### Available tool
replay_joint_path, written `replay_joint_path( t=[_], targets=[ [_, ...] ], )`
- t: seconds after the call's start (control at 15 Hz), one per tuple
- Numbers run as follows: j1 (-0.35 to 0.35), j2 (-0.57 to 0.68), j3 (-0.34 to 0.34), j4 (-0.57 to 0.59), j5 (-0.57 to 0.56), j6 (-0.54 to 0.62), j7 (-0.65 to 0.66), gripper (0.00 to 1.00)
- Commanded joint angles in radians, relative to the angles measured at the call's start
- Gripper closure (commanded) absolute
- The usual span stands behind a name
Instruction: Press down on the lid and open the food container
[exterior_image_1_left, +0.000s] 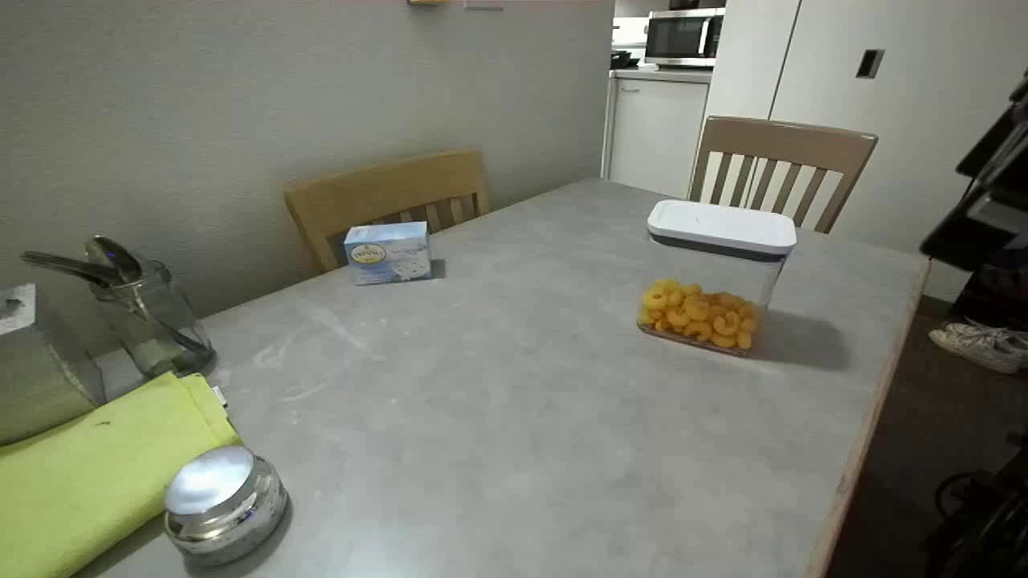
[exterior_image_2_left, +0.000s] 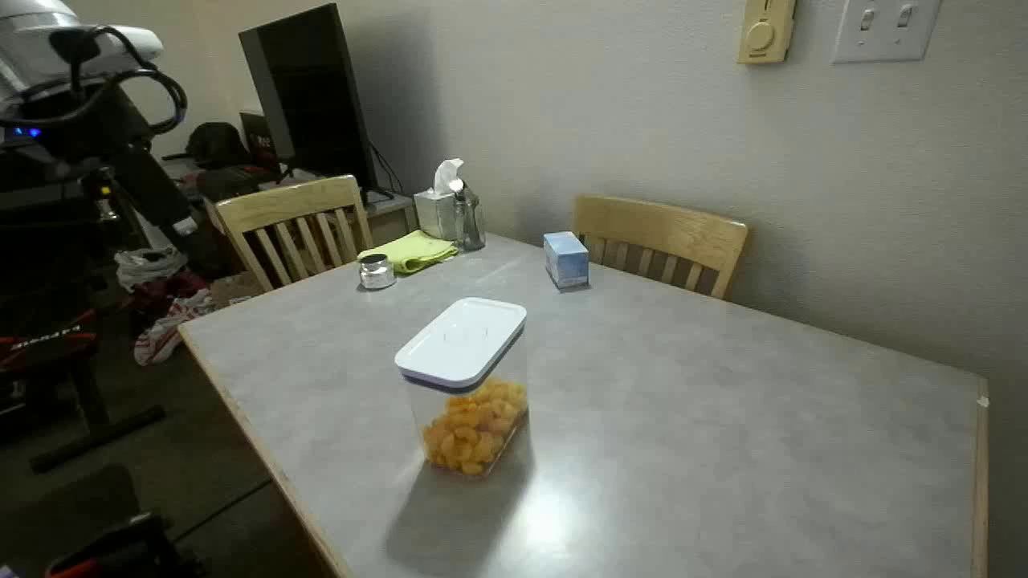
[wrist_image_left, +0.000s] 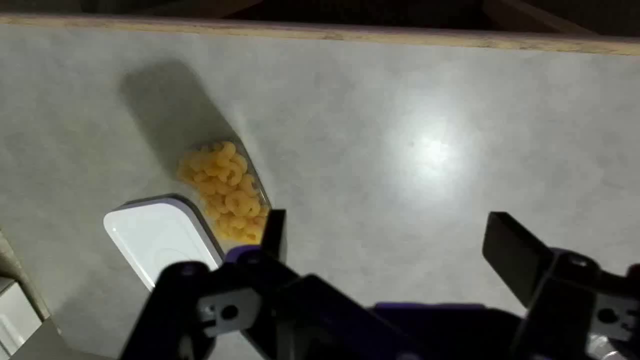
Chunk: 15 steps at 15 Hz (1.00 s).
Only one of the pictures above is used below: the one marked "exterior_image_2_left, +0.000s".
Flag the lime green cloth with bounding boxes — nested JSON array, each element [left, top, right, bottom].
[[356, 229, 463, 281]]

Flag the light blue cardboard box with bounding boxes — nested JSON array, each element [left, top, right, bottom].
[[538, 229, 595, 291]]

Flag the red and black bag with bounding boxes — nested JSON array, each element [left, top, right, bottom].
[[40, 507, 198, 578]]

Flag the clear plastic food container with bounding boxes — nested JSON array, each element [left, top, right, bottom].
[[393, 297, 532, 482]]

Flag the white container lid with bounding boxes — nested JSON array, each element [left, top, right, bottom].
[[393, 297, 531, 394]]

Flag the round silver metal tin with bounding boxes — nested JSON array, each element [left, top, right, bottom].
[[353, 250, 398, 297]]

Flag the red white clutter pile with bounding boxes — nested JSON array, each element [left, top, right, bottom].
[[127, 266, 235, 370]]

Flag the black computer monitor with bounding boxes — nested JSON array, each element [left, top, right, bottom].
[[235, 0, 379, 196]]

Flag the black robot stand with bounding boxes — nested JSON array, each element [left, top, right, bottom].
[[0, 245, 171, 476]]

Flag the white light switch plate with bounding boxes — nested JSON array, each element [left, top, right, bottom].
[[827, 0, 948, 68]]

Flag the glass utensil jar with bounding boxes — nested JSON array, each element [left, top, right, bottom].
[[446, 178, 489, 253]]

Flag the wooden chair with low backrest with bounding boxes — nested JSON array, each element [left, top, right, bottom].
[[567, 192, 752, 301]]

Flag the clear container with orange snacks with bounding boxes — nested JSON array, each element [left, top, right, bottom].
[[420, 380, 531, 479]]

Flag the slatted light wooden chair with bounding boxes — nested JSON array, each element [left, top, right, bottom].
[[211, 169, 375, 297]]

